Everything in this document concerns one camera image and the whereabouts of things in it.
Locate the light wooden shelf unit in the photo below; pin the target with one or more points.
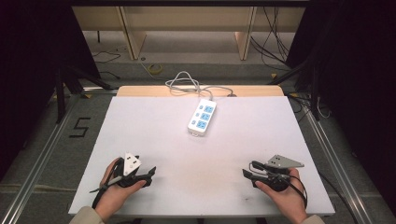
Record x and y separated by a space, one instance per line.
186 18

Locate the white power strip blue sockets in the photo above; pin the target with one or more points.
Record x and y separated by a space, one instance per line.
202 117

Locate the person's right hand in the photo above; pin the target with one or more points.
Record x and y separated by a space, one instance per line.
286 199

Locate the person's left hand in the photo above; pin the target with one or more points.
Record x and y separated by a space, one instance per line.
113 196

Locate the yellow tape roll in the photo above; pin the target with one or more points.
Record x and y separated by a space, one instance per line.
155 68

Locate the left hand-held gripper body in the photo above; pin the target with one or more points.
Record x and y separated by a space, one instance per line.
130 165

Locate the dark curtain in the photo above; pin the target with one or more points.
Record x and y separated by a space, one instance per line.
28 62
358 77

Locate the aluminium floor rail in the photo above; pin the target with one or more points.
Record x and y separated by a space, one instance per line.
40 158
339 165

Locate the light wooden table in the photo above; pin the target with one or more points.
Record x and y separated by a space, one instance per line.
149 91

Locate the black metal stand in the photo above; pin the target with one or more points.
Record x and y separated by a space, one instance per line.
314 93
62 90

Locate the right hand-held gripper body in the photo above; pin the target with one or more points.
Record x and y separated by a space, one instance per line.
278 169

